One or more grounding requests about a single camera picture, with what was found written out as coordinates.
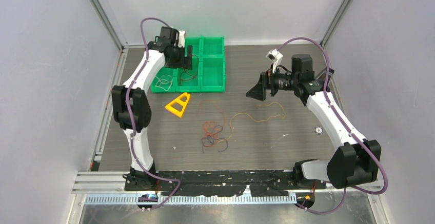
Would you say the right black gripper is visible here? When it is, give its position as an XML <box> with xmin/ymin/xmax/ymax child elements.
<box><xmin>246</xmin><ymin>64</ymin><xmax>299</xmax><ymax>101</ymax></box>

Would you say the red wire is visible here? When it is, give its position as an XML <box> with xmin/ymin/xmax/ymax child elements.
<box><xmin>179</xmin><ymin>54</ymin><xmax>200</xmax><ymax>87</ymax></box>

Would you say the white thin wire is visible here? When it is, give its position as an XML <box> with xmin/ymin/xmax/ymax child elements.
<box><xmin>154</xmin><ymin>74</ymin><xmax>174</xmax><ymax>91</ymax></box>

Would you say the yellow wire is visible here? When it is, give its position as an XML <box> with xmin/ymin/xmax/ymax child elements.
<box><xmin>226</xmin><ymin>101</ymin><xmax>287</xmax><ymax>141</ymax></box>

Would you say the purple wire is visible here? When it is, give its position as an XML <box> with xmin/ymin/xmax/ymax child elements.
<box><xmin>201</xmin><ymin>125</ymin><xmax>229</xmax><ymax>154</ymax></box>

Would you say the orange wire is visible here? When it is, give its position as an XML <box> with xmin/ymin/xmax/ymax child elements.
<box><xmin>196</xmin><ymin>99</ymin><xmax>227</xmax><ymax>147</ymax></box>

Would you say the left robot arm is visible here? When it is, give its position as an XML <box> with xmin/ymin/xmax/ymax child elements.
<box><xmin>111</xmin><ymin>26</ymin><xmax>193</xmax><ymax>191</ymax></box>

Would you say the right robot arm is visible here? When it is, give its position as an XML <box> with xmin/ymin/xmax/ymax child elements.
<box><xmin>246</xmin><ymin>50</ymin><xmax>381</xmax><ymax>189</ymax></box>

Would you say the green six-compartment bin tray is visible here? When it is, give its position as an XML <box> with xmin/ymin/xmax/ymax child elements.
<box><xmin>150</xmin><ymin>36</ymin><xmax>226</xmax><ymax>93</ymax></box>

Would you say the small silver round part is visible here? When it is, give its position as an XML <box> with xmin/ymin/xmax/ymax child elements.
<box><xmin>314</xmin><ymin>127</ymin><xmax>324</xmax><ymax>135</ymax></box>

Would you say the black metronome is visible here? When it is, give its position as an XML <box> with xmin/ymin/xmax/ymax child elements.
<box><xmin>316</xmin><ymin>68</ymin><xmax>335</xmax><ymax>80</ymax></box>

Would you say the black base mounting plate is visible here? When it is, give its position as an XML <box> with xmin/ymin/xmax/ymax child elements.
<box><xmin>123</xmin><ymin>170</ymin><xmax>326</xmax><ymax>197</ymax></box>

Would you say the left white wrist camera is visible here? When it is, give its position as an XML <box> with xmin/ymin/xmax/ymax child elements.
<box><xmin>177</xmin><ymin>30</ymin><xmax>186</xmax><ymax>48</ymax></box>

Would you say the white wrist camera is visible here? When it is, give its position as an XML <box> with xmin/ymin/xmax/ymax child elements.
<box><xmin>177</xmin><ymin>30</ymin><xmax>186</xmax><ymax>48</ymax></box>
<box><xmin>266</xmin><ymin>49</ymin><xmax>283</xmax><ymax>73</ymax></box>

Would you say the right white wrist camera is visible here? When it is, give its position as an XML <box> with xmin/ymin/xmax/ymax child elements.
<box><xmin>266</xmin><ymin>49</ymin><xmax>283</xmax><ymax>73</ymax></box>

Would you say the yellow triangular plastic bracket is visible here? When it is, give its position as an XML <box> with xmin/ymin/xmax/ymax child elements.
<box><xmin>165</xmin><ymin>92</ymin><xmax>191</xmax><ymax>118</ymax></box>

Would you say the slotted cable duct rail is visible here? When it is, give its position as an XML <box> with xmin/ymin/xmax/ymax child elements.
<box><xmin>84</xmin><ymin>193</ymin><xmax>297</xmax><ymax>205</ymax></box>

